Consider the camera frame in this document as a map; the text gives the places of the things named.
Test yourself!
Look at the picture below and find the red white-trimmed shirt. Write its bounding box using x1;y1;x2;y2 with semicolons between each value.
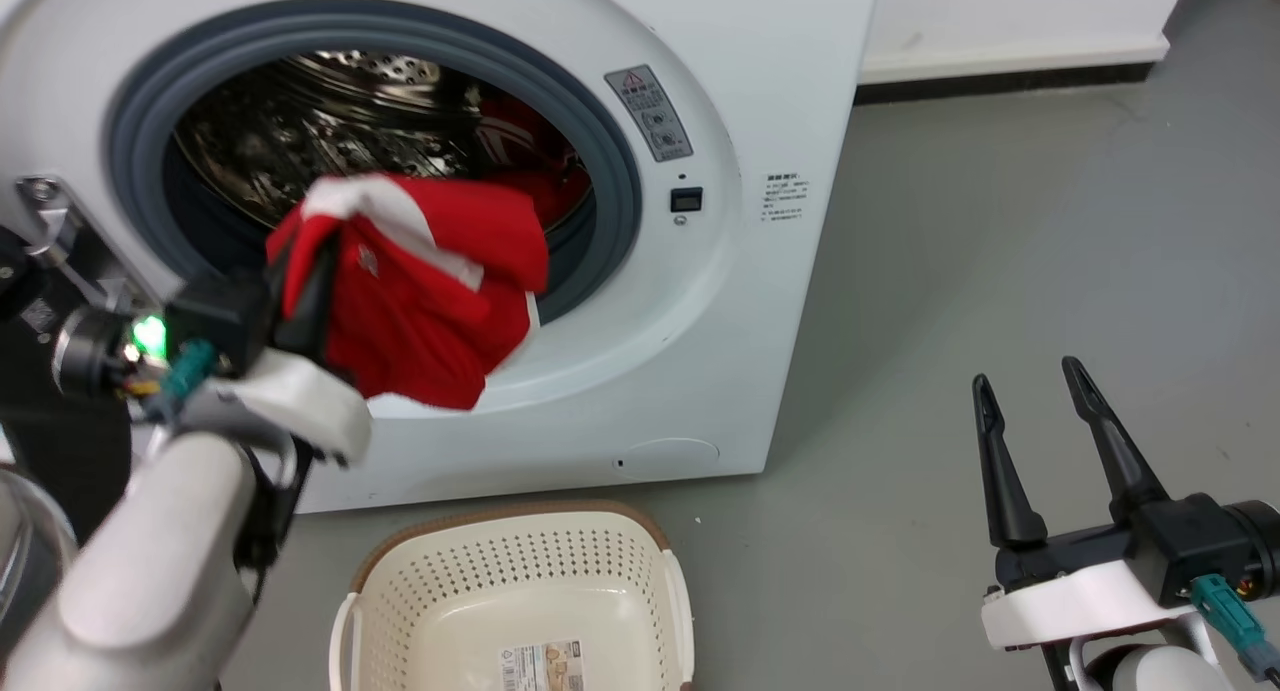
265;173;550;412

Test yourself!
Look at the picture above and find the stainless steel washer drum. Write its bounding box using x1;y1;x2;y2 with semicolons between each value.
172;50;593;234

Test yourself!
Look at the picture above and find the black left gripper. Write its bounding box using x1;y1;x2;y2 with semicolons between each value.
163;233;342;379

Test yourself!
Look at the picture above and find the white wall baseboard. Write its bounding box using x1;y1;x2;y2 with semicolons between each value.
858;35;1171;85

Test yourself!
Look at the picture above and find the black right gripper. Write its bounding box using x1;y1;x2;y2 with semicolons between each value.
972;356;1280;609

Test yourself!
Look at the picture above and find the metal washer door hinge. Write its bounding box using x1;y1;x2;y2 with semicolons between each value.
15;175;163;317

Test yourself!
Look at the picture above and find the red garment with white stripes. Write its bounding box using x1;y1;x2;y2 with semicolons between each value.
474;96;593;230

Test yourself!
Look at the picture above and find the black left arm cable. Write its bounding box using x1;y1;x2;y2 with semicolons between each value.
232;441;316;602

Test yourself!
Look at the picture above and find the paper product label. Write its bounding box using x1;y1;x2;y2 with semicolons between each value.
499;639;584;691

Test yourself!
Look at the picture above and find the grey rubber door gasket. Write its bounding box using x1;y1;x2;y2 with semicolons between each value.
103;0;643;326

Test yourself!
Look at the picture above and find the teal left cable connector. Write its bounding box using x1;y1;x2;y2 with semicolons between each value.
145;339;219;419

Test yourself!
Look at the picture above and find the cream perforated laundry basket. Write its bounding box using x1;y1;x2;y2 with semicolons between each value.
329;501;696;691

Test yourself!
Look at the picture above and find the teal right cable connector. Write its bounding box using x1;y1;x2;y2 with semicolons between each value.
1190;573;1280;675

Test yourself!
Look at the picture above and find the teal cable connector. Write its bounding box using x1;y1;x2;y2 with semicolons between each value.
145;339;219;419
1190;573;1280;675

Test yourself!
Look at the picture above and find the white front-load washing machine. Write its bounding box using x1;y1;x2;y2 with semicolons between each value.
0;0;883;515

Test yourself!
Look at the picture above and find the dark washing machine door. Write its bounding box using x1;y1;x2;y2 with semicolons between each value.
0;226;133;662

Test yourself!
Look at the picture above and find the grey warning sticker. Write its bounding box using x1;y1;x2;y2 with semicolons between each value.
604;65;694;163

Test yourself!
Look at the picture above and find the white text label sticker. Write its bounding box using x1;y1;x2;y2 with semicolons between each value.
760;171;811;224

